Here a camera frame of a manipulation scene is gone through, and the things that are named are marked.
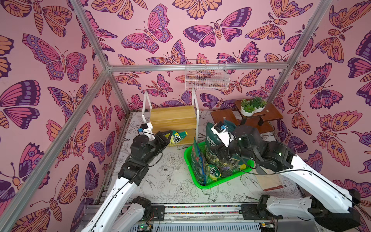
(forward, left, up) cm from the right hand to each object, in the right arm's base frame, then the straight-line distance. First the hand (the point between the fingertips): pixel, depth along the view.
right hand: (212, 143), depth 62 cm
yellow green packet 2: (+6, +16, -4) cm, 18 cm away
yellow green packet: (-3, -3, -23) cm, 24 cm away
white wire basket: (+59, -2, -7) cm, 60 cm away
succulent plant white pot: (+28, -24, -5) cm, 37 cm away
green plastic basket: (-8, -8, -25) cm, 27 cm away
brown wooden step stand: (+33, -20, -18) cm, 42 cm away
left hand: (+7, +17, 0) cm, 19 cm away
